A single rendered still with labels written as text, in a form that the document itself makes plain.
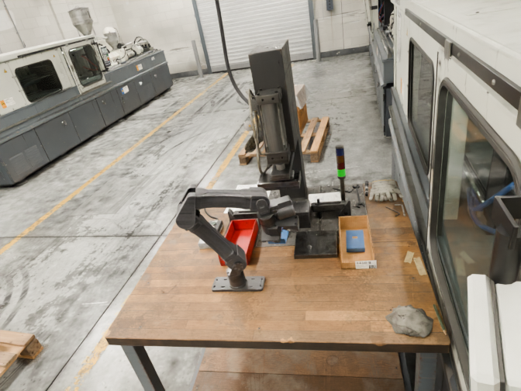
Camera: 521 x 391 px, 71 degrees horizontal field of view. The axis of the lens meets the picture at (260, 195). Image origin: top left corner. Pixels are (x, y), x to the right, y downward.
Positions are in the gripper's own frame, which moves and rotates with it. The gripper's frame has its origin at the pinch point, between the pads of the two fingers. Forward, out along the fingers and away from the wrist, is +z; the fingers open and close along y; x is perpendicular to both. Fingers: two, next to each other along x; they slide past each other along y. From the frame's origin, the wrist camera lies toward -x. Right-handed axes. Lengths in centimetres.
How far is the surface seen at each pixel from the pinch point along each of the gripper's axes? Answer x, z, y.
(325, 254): -18.2, 9.4, -1.1
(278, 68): -4, -38, 53
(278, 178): 0.1, -4.9, 26.5
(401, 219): -50, 21, 21
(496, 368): -43, -75, -56
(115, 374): 114, 96, -39
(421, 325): -48, -4, -31
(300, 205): -6.4, 14.7, 25.8
